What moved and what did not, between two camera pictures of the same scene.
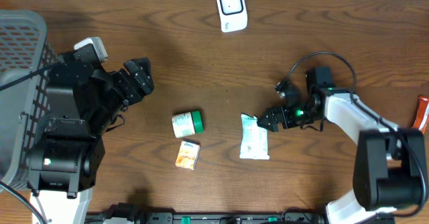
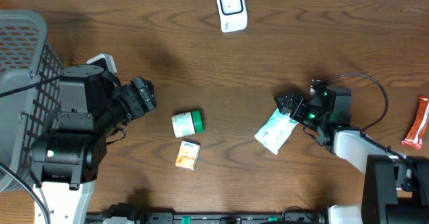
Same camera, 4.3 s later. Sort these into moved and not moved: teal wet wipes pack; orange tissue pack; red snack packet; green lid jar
Moved: teal wet wipes pack
Not moved: red snack packet; green lid jar; orange tissue pack
